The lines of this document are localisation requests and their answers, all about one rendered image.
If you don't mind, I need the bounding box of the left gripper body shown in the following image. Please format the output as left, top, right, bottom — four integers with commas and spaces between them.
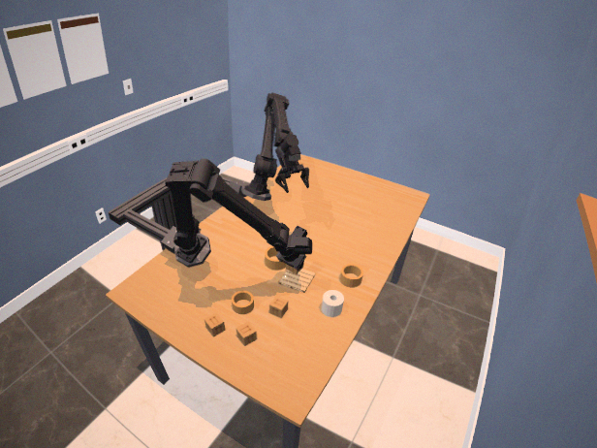
278, 164, 308, 178

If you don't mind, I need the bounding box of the grey cylinder with pale top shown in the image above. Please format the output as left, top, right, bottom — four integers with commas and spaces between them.
322, 290, 344, 317

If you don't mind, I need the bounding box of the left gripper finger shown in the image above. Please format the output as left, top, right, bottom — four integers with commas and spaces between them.
275, 174, 289, 193
300, 168, 309, 188

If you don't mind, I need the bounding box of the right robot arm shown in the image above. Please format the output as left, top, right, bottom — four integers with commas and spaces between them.
165, 159, 313, 263

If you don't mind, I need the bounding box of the small wooden pallet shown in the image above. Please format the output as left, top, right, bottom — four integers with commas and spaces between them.
278, 269, 316, 293

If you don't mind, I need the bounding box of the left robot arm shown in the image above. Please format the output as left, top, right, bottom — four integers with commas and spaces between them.
244, 93, 301, 195

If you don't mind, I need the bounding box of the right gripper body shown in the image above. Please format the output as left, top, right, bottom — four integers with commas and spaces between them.
276, 252, 305, 270

